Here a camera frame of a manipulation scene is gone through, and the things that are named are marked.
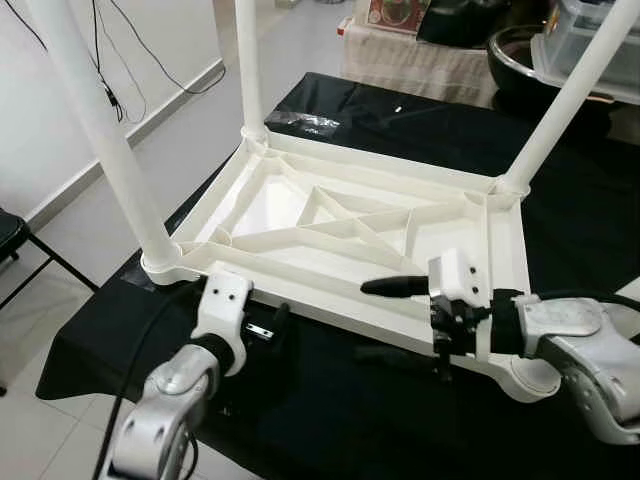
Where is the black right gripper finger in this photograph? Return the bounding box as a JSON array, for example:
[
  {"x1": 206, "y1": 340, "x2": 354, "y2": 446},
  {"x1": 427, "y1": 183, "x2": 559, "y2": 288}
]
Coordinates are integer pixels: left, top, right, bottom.
[
  {"x1": 352, "y1": 343, "x2": 441, "y2": 369},
  {"x1": 360, "y1": 277, "x2": 433, "y2": 299}
]

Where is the black table cloth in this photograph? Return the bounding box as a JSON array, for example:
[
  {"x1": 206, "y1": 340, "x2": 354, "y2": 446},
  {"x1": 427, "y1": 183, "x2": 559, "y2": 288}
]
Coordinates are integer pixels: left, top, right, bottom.
[{"x1": 35, "y1": 72, "x2": 640, "y2": 480}]

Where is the woven wicker bench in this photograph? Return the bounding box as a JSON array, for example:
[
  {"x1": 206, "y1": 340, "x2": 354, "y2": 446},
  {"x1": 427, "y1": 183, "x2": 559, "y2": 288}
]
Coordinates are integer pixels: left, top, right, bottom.
[{"x1": 340, "y1": 20, "x2": 501, "y2": 109}]

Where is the red printed cardboard box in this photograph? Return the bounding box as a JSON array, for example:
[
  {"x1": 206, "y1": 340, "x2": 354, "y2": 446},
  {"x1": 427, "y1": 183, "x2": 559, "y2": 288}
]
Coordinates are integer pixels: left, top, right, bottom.
[{"x1": 365, "y1": 0, "x2": 433, "y2": 37}]

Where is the white shelf board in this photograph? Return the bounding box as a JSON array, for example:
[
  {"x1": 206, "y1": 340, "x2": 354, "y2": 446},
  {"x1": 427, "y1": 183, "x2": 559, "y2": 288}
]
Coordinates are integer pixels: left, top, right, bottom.
[{"x1": 585, "y1": 85, "x2": 640, "y2": 107}]

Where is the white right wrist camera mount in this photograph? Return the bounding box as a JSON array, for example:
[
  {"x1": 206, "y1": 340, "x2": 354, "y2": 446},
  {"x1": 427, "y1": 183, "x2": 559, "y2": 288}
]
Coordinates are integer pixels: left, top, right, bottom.
[{"x1": 428, "y1": 250, "x2": 496, "y2": 361}]

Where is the black plastic bag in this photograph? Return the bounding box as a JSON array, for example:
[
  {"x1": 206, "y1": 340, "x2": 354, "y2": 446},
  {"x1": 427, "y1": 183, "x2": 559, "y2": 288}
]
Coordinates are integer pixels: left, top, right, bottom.
[{"x1": 415, "y1": 0, "x2": 546, "y2": 49}]

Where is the white plastic table leg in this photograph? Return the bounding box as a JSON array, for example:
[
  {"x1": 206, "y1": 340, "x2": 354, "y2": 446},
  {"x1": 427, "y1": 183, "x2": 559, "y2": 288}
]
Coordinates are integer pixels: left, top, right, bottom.
[
  {"x1": 235, "y1": 0, "x2": 269, "y2": 143},
  {"x1": 25, "y1": 0, "x2": 183, "y2": 273},
  {"x1": 495, "y1": 0, "x2": 640, "y2": 197}
]

